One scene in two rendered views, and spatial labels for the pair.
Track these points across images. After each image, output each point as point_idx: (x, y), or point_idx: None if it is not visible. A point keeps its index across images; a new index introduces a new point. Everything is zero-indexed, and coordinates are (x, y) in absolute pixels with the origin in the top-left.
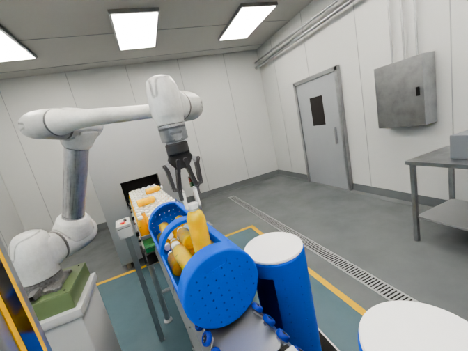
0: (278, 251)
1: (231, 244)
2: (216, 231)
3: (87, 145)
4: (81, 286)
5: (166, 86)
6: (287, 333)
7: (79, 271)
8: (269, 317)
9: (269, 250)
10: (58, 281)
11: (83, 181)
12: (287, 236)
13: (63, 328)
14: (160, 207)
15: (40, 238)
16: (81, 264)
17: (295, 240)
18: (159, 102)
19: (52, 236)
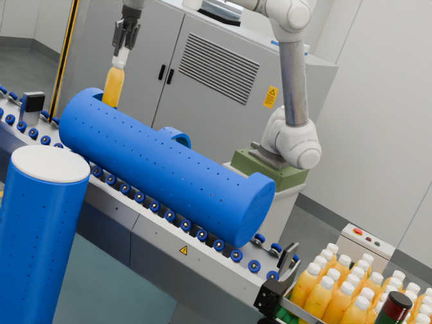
0: (42, 153)
1: (83, 97)
2: (112, 117)
3: (274, 34)
4: (251, 171)
5: None
6: (30, 135)
7: (265, 167)
8: (44, 137)
9: (55, 157)
10: (259, 152)
11: (282, 78)
12: (31, 168)
13: None
14: (258, 172)
15: (277, 113)
16: (278, 174)
17: (20, 161)
18: None
19: (282, 121)
